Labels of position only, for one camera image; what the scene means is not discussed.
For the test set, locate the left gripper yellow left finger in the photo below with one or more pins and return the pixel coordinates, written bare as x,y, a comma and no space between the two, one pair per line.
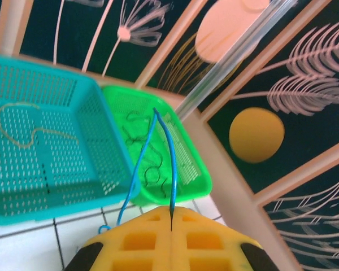
147,242

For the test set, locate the teal perforated plastic basket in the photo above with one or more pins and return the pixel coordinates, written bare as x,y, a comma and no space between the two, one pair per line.
59,210

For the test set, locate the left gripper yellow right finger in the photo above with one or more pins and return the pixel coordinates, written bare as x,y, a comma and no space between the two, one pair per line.
209,245

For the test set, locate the green perforated plastic basket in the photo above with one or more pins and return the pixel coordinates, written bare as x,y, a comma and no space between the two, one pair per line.
186,194

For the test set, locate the aluminium frame post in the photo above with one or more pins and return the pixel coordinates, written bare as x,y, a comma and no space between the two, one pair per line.
228,56

